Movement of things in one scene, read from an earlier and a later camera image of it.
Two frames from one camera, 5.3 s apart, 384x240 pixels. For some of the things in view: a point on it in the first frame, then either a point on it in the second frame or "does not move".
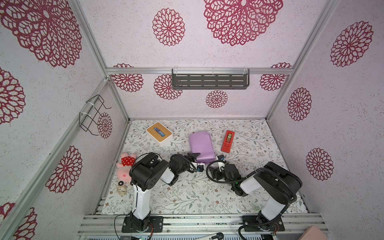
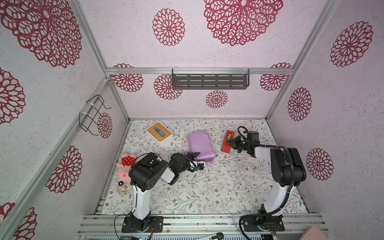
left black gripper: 191,156 does not move
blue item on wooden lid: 159,132 does not move
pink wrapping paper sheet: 201,143 does not move
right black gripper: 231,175 -> 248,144
